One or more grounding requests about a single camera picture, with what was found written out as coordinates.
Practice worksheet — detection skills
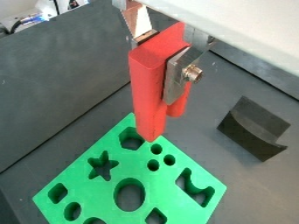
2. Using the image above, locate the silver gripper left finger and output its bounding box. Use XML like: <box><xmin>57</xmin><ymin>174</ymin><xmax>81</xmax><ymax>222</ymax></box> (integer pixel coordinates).
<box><xmin>121</xmin><ymin>1</ymin><xmax>158</xmax><ymax>48</ymax></box>

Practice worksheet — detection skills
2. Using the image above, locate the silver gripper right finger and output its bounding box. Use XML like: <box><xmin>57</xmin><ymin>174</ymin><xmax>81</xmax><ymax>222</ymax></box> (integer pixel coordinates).
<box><xmin>162</xmin><ymin>26</ymin><xmax>216</xmax><ymax>105</ymax></box>

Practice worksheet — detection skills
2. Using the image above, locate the red square-circle peg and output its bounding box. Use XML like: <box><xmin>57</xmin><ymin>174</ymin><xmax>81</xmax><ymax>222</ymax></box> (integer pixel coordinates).
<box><xmin>128</xmin><ymin>22</ymin><xmax>192</xmax><ymax>142</ymax></box>

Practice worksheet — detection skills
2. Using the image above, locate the black curved holder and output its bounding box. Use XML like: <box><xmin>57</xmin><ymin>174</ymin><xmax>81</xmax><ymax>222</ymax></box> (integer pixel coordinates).
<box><xmin>217</xmin><ymin>96</ymin><xmax>291</xmax><ymax>162</ymax></box>

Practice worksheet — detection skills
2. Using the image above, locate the green shape sorter block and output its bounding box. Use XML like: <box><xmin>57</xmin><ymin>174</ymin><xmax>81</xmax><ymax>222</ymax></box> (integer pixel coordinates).
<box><xmin>32</xmin><ymin>114</ymin><xmax>227</xmax><ymax>224</ymax></box>

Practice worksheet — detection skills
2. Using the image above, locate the black cable with equipment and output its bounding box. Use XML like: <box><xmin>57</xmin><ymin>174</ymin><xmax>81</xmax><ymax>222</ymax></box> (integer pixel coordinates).
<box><xmin>0</xmin><ymin>0</ymin><xmax>90</xmax><ymax>35</ymax></box>

